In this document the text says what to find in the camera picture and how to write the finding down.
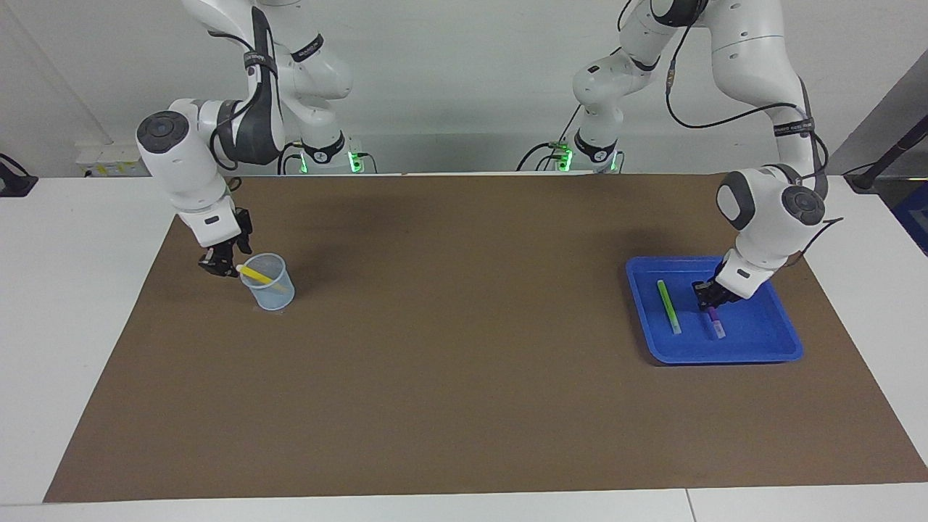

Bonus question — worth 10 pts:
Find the black base cable bundle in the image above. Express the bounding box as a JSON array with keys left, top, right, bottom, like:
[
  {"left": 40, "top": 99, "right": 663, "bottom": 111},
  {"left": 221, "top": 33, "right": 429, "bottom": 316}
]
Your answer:
[{"left": 516, "top": 109, "right": 585, "bottom": 173}]

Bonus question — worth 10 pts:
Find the black stand pole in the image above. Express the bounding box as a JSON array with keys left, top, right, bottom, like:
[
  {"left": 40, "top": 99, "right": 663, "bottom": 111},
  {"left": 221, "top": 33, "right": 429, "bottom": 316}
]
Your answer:
[{"left": 845, "top": 115, "right": 928, "bottom": 193}]

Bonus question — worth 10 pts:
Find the black clamp mount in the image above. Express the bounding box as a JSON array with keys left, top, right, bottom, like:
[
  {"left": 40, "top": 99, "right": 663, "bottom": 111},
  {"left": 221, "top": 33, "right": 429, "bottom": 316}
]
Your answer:
[{"left": 0, "top": 153, "right": 38, "bottom": 197}]

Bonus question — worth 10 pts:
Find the brown table mat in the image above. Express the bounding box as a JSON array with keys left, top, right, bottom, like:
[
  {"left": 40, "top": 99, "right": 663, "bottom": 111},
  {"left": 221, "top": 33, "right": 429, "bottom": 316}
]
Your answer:
[{"left": 43, "top": 173, "right": 928, "bottom": 503}]

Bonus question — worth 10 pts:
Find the clear plastic cup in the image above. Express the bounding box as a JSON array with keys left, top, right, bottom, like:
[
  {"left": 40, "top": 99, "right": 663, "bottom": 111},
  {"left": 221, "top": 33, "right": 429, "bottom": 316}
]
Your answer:
[{"left": 240, "top": 252, "right": 296, "bottom": 311}]

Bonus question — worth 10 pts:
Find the white power strip box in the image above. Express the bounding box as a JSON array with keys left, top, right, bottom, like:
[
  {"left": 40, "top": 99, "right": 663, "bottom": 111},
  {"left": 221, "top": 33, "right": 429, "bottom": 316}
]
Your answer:
[{"left": 76, "top": 141, "right": 157, "bottom": 178}]

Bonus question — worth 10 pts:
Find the blue bin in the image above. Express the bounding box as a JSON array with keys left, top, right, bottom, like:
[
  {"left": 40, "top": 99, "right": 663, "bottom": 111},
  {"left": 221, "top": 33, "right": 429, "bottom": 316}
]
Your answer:
[{"left": 893, "top": 181, "right": 928, "bottom": 256}]

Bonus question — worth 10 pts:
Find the green pen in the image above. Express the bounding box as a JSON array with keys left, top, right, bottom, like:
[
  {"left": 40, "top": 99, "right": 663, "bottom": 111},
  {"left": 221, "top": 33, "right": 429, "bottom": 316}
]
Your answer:
[{"left": 657, "top": 279, "right": 683, "bottom": 335}]

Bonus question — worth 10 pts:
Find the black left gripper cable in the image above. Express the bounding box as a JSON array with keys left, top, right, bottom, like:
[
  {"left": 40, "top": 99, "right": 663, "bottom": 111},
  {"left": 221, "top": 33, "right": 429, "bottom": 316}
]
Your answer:
[{"left": 663, "top": 22, "right": 846, "bottom": 256}]

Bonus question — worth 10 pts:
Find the blue plastic tray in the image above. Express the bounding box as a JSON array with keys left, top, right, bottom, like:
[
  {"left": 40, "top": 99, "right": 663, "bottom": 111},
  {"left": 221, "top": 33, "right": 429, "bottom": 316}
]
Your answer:
[{"left": 626, "top": 255, "right": 804, "bottom": 365}]

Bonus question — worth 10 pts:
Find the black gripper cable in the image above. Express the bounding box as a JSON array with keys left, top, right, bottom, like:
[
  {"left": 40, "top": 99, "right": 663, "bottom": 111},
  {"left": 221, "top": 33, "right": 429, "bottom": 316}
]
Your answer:
[
  {"left": 663, "top": 22, "right": 846, "bottom": 256},
  {"left": 206, "top": 29, "right": 285, "bottom": 194}
]

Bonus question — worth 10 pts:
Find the yellow pen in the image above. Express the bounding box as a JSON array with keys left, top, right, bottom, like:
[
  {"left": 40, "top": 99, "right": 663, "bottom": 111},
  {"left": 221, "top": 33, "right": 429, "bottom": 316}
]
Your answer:
[{"left": 236, "top": 265, "right": 285, "bottom": 289}]

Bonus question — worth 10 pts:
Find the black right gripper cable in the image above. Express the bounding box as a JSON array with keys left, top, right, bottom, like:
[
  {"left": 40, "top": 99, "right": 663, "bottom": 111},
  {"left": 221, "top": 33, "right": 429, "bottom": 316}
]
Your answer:
[{"left": 206, "top": 29, "right": 285, "bottom": 194}]

